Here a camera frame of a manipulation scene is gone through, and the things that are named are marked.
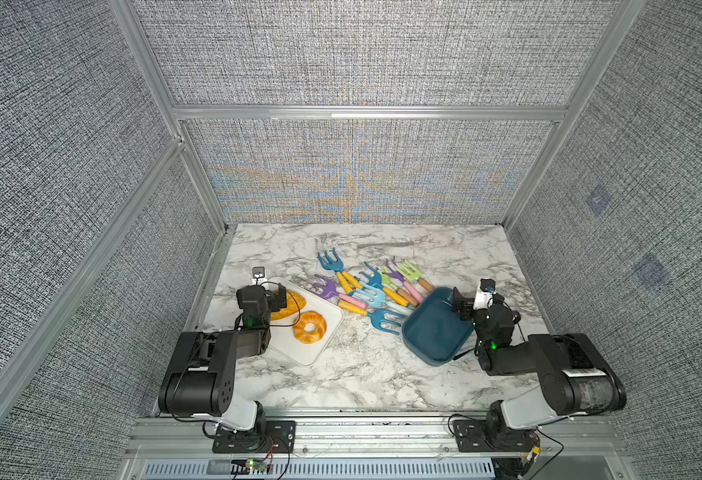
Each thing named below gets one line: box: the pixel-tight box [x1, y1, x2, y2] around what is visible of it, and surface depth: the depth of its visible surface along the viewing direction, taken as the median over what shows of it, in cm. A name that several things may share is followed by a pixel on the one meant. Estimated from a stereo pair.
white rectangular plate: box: [268, 277, 344, 367], surface depth 93 cm
